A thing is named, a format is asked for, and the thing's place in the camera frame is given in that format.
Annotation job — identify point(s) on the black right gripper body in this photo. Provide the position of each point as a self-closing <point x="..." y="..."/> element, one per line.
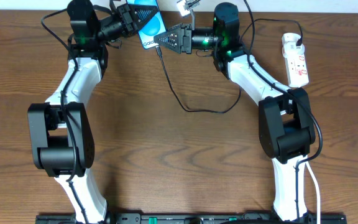
<point x="186" y="34"/>

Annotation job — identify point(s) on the white power strip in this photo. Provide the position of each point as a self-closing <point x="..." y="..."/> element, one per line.
<point x="297" y="73"/>

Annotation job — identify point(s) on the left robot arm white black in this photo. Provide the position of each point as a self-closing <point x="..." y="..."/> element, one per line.
<point x="60" y="134"/>

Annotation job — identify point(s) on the blue Galaxy smartphone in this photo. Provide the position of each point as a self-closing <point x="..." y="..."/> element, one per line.
<point x="154" y="26"/>

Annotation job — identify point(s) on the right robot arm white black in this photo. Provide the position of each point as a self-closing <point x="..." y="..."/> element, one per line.
<point x="287" y="127"/>

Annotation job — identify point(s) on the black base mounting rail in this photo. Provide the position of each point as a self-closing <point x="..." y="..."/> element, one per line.
<point x="136" y="218"/>

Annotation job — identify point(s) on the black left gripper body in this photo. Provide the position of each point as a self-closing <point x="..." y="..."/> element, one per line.
<point x="127" y="23"/>

